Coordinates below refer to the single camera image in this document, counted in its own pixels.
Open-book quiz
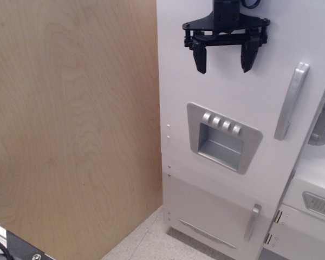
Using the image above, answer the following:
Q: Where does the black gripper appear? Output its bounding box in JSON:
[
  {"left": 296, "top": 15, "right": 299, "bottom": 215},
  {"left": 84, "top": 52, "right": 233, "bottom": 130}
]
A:
[{"left": 182, "top": 1, "right": 270, "bottom": 74}]

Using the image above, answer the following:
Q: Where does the white fridge door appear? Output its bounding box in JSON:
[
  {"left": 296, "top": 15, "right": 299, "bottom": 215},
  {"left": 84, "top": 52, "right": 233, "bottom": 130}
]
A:
[{"left": 157, "top": 1, "right": 325, "bottom": 209}]

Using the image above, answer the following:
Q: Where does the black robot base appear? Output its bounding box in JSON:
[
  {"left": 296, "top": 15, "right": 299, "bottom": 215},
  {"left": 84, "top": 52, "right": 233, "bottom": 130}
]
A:
[{"left": 0, "top": 226, "right": 54, "bottom": 260}]

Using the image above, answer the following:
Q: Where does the white toy fridge cabinet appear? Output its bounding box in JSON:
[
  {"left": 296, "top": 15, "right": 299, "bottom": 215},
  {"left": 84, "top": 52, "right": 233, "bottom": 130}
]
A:
[{"left": 157, "top": 1, "right": 325, "bottom": 259}]

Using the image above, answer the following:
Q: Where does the grey dispenser housing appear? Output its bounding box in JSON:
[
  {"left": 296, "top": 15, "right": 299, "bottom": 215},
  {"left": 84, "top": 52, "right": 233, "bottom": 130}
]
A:
[{"left": 187, "top": 102, "right": 263, "bottom": 175}]

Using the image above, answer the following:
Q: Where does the white lower freezer door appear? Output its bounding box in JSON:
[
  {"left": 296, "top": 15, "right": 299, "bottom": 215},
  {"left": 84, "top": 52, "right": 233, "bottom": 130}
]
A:
[{"left": 162, "top": 155, "right": 281, "bottom": 260}]

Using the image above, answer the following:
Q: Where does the brass oven hinge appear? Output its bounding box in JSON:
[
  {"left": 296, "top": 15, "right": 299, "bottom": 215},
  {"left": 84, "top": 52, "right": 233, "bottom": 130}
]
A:
[{"left": 274, "top": 210, "right": 282, "bottom": 223}]

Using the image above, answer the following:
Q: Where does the plywood board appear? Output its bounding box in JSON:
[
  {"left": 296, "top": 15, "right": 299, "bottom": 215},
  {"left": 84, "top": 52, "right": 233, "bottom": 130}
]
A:
[{"left": 0, "top": 1, "right": 162, "bottom": 259}]

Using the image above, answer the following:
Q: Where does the grey oven vent panel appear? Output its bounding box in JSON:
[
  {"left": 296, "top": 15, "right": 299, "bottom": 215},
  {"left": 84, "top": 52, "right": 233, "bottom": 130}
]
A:
[{"left": 302, "top": 192, "right": 325, "bottom": 216}]

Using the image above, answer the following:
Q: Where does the white toy oven unit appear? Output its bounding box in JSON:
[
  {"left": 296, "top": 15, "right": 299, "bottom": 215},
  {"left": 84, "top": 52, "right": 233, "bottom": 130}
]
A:
[{"left": 259, "top": 145, "right": 325, "bottom": 259}]

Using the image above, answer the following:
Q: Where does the grey fridge door handle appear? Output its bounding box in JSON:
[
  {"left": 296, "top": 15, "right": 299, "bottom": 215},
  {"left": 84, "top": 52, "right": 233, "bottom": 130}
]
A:
[{"left": 274, "top": 62, "right": 310, "bottom": 141}]

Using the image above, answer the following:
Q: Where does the grey lower door handle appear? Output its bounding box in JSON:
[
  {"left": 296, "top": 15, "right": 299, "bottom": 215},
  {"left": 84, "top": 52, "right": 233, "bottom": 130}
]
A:
[{"left": 243, "top": 204, "right": 262, "bottom": 242}]

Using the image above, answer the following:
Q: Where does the black braided cable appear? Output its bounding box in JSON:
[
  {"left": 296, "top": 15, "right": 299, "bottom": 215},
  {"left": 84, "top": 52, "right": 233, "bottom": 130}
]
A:
[{"left": 0, "top": 237, "right": 14, "bottom": 260}]

